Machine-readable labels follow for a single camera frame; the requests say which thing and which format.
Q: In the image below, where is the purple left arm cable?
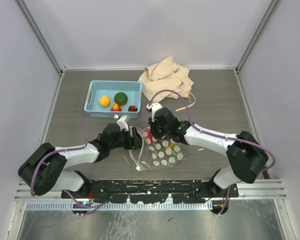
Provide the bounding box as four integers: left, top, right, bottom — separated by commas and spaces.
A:
29, 111, 120, 216

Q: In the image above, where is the fake dark purple plum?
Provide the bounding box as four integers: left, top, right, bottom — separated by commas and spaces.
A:
128, 105, 138, 112

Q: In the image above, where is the clear zip top bag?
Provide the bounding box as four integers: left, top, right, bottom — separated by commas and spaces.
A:
129, 127, 188, 172

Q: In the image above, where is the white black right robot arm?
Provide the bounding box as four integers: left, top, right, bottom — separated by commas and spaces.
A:
146, 103, 269, 197

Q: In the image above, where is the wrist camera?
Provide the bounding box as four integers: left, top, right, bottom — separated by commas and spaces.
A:
146, 102, 163, 122
116, 115, 131, 132

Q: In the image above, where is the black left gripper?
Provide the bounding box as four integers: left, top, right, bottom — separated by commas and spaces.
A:
108, 126, 147, 150

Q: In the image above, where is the light blue perforated basket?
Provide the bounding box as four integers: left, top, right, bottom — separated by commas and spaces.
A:
83, 80, 142, 119

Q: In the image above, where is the light blue cable duct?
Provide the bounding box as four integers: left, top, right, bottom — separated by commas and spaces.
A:
25, 200, 213, 211

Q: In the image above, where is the fake red pomegranate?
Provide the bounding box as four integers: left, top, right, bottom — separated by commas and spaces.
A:
142, 129, 153, 144

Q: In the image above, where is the fake yellow lemon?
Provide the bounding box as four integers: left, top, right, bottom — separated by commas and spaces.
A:
114, 92, 128, 106

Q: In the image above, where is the beige drawstring cloth bag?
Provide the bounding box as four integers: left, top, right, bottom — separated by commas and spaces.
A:
138, 57, 196, 107

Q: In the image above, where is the fake red pear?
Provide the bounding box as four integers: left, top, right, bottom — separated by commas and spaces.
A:
111, 103, 122, 112

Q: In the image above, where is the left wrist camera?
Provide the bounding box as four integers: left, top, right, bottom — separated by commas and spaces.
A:
116, 115, 131, 132

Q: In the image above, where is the fake yellow peach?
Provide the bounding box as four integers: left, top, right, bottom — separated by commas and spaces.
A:
98, 95, 111, 108

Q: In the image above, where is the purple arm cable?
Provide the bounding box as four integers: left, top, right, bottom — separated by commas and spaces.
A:
29, 111, 120, 216
149, 89, 276, 173

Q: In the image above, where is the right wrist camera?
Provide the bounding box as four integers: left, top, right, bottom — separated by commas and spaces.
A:
146, 102, 163, 122

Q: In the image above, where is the fake green orange mango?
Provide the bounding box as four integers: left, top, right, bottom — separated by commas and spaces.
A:
168, 143, 186, 160

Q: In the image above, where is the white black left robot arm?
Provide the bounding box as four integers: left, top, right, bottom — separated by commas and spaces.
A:
17, 123, 144, 198

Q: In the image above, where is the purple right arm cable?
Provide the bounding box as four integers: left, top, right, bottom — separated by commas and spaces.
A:
149, 89, 276, 173

